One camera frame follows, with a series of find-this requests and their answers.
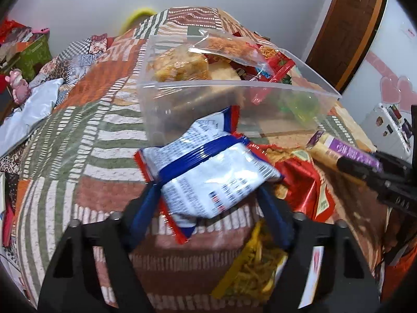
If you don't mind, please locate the white refrigerator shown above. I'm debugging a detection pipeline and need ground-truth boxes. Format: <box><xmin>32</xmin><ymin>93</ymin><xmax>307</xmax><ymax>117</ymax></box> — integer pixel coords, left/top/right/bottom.
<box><xmin>360</xmin><ymin>103</ymin><xmax>416</xmax><ymax>158</ymax></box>

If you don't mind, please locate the clear plastic storage container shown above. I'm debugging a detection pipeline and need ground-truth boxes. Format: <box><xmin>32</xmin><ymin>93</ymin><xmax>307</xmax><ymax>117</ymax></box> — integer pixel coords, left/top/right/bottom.
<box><xmin>136</xmin><ymin>28</ymin><xmax>342</xmax><ymax>147</ymax></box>

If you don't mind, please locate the green storage box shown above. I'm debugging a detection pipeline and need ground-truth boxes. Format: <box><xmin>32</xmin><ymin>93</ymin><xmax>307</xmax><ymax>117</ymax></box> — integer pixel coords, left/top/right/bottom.
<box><xmin>13</xmin><ymin>34</ymin><xmax>53</xmax><ymax>73</ymax></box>

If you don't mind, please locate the pile of clothes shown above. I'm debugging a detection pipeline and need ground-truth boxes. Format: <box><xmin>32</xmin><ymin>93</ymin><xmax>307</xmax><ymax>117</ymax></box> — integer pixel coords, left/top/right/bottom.
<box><xmin>0</xmin><ymin>28</ymin><xmax>34</xmax><ymax>60</ymax></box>

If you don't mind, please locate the green pea snack packet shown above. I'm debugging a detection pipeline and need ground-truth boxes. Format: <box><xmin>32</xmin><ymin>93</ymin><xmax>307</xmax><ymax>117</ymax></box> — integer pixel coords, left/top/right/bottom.
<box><xmin>283</xmin><ymin>93</ymin><xmax>322</xmax><ymax>122</ymax></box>

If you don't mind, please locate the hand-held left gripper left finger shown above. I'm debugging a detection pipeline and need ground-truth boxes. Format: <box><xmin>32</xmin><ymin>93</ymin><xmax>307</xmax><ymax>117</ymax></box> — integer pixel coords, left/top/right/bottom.
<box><xmin>37</xmin><ymin>183</ymin><xmax>163</xmax><ymax>313</ymax></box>

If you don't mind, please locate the clear bag of fried chips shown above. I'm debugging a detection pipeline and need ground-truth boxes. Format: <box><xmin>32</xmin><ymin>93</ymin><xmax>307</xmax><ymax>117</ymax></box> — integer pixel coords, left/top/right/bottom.
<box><xmin>189</xmin><ymin>29</ymin><xmax>273</xmax><ymax>82</ymax></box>

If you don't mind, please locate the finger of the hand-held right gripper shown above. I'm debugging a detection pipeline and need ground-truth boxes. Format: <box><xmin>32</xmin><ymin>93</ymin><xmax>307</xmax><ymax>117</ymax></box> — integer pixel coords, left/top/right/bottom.
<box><xmin>371</xmin><ymin>151</ymin><xmax>417</xmax><ymax>183</ymax></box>
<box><xmin>336</xmin><ymin>157</ymin><xmax>417</xmax><ymax>217</ymax></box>

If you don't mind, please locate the white blue snack packet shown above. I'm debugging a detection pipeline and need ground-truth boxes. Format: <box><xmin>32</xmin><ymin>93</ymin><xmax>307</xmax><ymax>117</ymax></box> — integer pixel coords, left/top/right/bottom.
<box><xmin>134</xmin><ymin>107</ymin><xmax>283</xmax><ymax>244</ymax></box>

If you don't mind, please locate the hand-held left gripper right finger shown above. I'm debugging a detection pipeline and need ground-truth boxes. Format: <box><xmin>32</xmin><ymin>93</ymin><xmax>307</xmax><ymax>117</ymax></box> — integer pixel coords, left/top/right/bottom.
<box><xmin>256</xmin><ymin>183</ymin><xmax>382</xmax><ymax>313</ymax></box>

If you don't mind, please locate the pink heart wall sticker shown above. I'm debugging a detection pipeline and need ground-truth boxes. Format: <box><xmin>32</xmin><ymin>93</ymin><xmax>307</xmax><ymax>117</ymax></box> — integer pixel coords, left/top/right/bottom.
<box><xmin>365</xmin><ymin>52</ymin><xmax>417</xmax><ymax>105</ymax></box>

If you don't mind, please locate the orange plastic bag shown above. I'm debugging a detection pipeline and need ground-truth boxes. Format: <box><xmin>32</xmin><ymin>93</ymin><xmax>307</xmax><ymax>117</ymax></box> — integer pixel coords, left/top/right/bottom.
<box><xmin>381</xmin><ymin>244</ymin><xmax>417</xmax><ymax>301</ymax></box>

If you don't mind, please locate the red cartoon snack packet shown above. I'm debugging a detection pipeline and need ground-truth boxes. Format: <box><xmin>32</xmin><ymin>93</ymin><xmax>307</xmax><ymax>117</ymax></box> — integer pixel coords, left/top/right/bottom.
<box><xmin>238</xmin><ymin>44</ymin><xmax>296</xmax><ymax>105</ymax></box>

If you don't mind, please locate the pink plush toy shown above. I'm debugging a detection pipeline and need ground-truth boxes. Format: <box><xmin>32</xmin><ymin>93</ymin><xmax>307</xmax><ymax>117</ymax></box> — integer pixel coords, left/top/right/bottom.
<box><xmin>6</xmin><ymin>69</ymin><xmax>31</xmax><ymax>104</ymax></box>

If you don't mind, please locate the red plastic bag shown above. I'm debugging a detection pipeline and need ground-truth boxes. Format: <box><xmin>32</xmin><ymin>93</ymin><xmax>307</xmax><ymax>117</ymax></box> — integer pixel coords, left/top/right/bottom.
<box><xmin>0</xmin><ymin>20</ymin><xmax>21</xmax><ymax>40</ymax></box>

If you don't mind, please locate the red green-label snack packet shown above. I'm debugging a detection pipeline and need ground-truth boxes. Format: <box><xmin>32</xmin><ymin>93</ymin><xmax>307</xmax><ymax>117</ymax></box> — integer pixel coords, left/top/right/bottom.
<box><xmin>261</xmin><ymin>143</ymin><xmax>336</xmax><ymax>223</ymax></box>

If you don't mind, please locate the checkered patterned cloth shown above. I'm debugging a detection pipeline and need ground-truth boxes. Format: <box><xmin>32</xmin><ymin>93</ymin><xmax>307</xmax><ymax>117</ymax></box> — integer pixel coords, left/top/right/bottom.
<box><xmin>57</xmin><ymin>34</ymin><xmax>109</xmax><ymax>70</ymax></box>

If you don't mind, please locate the yellow hoop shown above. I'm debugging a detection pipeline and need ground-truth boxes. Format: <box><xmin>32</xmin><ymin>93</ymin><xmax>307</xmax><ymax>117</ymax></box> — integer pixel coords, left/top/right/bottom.
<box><xmin>119</xmin><ymin>7</ymin><xmax>157</xmax><ymax>35</ymax></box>

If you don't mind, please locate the brown wooden door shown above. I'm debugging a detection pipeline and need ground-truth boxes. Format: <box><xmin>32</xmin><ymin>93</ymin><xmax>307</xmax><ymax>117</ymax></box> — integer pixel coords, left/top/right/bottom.
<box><xmin>306</xmin><ymin>0</ymin><xmax>389</xmax><ymax>92</ymax></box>

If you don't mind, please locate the purple snack packet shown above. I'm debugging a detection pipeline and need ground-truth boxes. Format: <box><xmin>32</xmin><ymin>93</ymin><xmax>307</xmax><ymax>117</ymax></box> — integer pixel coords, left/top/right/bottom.
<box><xmin>306</xmin><ymin>130</ymin><xmax>384</xmax><ymax>174</ymax></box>

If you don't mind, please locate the light blue cloth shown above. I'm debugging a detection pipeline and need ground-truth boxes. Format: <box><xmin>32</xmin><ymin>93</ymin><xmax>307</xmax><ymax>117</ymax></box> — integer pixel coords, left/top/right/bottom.
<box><xmin>0</xmin><ymin>78</ymin><xmax>64</xmax><ymax>158</ymax></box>

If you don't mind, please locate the yellow fried sticks packet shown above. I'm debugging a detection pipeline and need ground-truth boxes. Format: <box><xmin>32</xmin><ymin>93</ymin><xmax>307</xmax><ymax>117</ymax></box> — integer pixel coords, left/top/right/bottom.
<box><xmin>212</xmin><ymin>220</ymin><xmax>289</xmax><ymax>301</ymax></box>

